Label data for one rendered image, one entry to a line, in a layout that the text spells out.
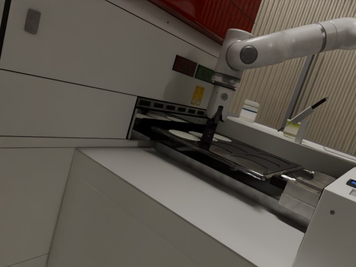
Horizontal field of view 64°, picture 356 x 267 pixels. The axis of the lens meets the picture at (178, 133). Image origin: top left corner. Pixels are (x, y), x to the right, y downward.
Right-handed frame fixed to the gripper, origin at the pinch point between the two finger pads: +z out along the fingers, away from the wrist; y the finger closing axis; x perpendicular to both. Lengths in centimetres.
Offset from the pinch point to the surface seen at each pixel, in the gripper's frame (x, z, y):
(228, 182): -5.9, 8.6, -15.3
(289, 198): -15.7, 4.6, -28.5
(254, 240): -5.1, 10.0, -40.8
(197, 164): 2.1, 7.9, -8.3
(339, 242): -13, 3, -49
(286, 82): -94, -41, 179
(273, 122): -94, -2, 178
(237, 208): -5.4, 10.0, -28.2
